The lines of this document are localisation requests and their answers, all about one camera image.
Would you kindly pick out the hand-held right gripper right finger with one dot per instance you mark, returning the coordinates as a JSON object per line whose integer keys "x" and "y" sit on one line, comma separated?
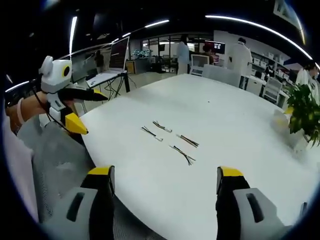
{"x": 240, "y": 212}

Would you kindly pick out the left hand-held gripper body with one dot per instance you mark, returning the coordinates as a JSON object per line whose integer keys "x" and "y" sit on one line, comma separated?
{"x": 55, "y": 77}

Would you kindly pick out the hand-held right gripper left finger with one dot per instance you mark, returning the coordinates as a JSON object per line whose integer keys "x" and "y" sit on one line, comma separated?
{"x": 82, "y": 212}

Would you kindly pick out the person's left hand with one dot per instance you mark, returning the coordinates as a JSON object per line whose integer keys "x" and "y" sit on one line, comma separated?
{"x": 35, "y": 103}

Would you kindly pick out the grey mesh chair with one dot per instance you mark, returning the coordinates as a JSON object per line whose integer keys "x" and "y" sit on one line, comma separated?
{"x": 60, "y": 160}

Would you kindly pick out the white open laptop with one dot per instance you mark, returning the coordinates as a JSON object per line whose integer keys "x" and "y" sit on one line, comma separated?
{"x": 117, "y": 53}

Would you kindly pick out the person's light pink clothing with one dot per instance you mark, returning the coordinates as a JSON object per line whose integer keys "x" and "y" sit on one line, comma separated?
{"x": 20, "y": 165}

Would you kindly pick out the white plant pot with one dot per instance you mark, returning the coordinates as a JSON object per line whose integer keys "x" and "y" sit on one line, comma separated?
{"x": 295, "y": 135}

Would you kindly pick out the white desktop monitor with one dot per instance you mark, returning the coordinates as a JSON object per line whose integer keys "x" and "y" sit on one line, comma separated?
{"x": 200, "y": 63}

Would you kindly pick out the green potted plant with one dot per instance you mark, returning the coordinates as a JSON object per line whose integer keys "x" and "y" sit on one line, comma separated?
{"x": 305, "y": 107}

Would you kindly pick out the white slatted chair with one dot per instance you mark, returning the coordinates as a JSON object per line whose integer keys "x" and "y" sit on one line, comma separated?
{"x": 273, "y": 90}

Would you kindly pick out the shelf with white boxes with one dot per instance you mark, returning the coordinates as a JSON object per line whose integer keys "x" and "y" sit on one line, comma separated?
{"x": 268, "y": 61}

